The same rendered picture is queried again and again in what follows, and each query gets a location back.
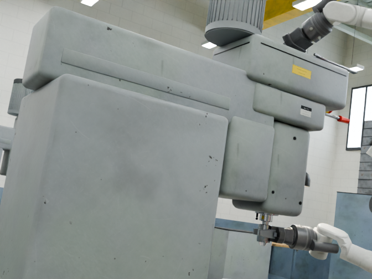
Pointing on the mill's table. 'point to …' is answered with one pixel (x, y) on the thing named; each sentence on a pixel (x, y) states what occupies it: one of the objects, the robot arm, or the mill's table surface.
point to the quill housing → (284, 173)
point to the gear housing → (289, 108)
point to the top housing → (287, 70)
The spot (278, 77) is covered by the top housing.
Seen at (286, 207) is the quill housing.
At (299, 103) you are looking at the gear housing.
